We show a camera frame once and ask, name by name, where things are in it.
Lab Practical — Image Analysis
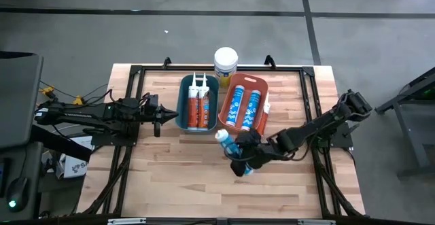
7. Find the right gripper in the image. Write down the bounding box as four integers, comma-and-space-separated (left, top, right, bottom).
230, 128, 285, 177

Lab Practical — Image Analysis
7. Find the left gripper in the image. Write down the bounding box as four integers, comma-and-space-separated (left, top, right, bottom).
141, 94, 179, 138

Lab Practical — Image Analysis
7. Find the blue silicone tube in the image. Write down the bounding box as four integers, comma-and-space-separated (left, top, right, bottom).
225, 84, 245, 128
214, 128, 254, 177
240, 89, 262, 132

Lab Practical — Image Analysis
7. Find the Lysol wipes canister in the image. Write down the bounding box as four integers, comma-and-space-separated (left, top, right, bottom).
213, 46, 239, 88

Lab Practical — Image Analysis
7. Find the teal plastic bin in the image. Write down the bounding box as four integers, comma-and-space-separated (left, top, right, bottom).
175, 74, 220, 136

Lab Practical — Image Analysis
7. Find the orange plastic bin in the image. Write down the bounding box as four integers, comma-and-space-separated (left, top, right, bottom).
217, 72, 269, 136

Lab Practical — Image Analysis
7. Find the white flat box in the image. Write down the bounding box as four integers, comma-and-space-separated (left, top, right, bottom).
67, 135, 95, 151

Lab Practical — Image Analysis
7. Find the white printed box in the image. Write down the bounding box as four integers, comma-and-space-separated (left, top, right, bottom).
63, 152, 90, 179

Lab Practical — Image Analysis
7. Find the black diagonal bar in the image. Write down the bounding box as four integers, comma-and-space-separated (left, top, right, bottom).
29, 124, 93, 162

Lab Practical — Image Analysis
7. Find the black computer monitor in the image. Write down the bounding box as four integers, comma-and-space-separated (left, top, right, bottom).
0, 50, 44, 150

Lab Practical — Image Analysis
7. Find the grey side desk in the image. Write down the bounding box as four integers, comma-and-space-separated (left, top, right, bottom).
0, 141, 44, 221

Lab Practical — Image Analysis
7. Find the black computer mouse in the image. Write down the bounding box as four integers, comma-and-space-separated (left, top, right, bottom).
5, 176, 30, 213

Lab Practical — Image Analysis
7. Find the black metal stand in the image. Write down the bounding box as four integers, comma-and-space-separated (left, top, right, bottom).
375, 67, 435, 179

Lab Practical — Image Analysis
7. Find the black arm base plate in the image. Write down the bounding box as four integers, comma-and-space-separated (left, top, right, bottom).
326, 121, 354, 150
90, 126, 141, 148

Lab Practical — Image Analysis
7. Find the black aluminium table frame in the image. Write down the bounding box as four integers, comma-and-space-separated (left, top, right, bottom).
81, 64, 366, 219

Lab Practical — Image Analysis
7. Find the silver metal bracket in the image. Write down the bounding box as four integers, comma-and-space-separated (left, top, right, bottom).
298, 219, 336, 225
107, 218, 147, 225

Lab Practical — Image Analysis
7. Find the yellow cable with connectors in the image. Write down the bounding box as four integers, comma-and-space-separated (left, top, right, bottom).
39, 86, 85, 106

